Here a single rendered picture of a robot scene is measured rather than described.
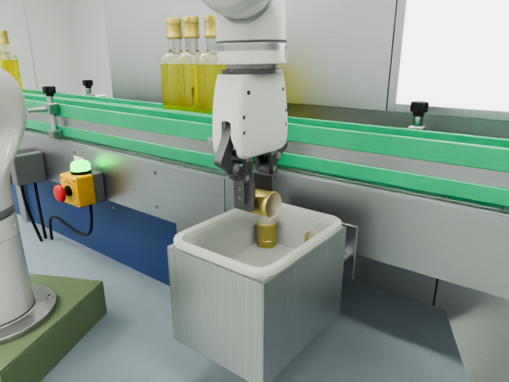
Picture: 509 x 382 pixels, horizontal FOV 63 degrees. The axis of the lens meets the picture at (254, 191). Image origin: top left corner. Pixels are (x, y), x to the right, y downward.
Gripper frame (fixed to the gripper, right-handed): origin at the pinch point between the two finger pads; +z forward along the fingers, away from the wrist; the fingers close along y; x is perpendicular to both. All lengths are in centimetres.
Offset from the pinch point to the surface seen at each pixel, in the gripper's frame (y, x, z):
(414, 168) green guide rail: -23.5, 12.9, 0.0
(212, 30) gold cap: -25.1, -31.0, -22.3
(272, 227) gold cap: -11.6, -5.8, 10.4
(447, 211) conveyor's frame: -21.5, 18.8, 5.2
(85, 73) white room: -320, -600, -1
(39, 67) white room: -258, -617, -12
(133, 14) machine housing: -40, -77, -30
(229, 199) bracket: -11.1, -14.8, 7.2
